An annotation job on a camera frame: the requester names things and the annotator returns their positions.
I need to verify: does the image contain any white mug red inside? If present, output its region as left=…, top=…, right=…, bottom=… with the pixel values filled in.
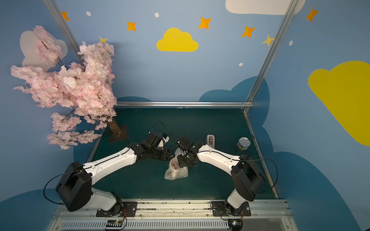
left=170, top=157, right=181, bottom=176

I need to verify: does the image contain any bubble wrap sheet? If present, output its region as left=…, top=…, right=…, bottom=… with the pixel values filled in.
left=164, top=148, right=188, bottom=181

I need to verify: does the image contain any white tape dispenser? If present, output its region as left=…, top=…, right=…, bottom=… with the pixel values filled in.
left=206, top=134, right=215, bottom=148

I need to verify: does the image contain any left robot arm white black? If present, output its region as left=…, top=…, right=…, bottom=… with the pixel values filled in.
left=56, top=141, right=174, bottom=216

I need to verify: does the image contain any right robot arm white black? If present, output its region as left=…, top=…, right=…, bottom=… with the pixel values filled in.
left=177, top=142, right=266, bottom=209

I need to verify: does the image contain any small circuit board left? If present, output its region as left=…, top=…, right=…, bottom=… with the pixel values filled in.
left=105, top=219, right=123, bottom=231

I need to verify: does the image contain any small round device right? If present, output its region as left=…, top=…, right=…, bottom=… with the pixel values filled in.
left=228, top=219, right=243, bottom=231

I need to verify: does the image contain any pink cherry blossom tree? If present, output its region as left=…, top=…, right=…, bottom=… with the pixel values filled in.
left=11, top=40, right=117, bottom=150

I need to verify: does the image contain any tree base plate dark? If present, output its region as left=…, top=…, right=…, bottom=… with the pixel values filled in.
left=108, top=124, right=129, bottom=143

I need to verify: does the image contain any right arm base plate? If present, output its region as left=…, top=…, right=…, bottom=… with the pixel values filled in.
left=210, top=201, right=251, bottom=217

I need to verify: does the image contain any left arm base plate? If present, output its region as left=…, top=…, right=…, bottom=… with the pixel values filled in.
left=96, top=201, right=138, bottom=218

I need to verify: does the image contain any aluminium rail front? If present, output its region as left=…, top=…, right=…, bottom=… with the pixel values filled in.
left=47, top=199, right=298, bottom=231

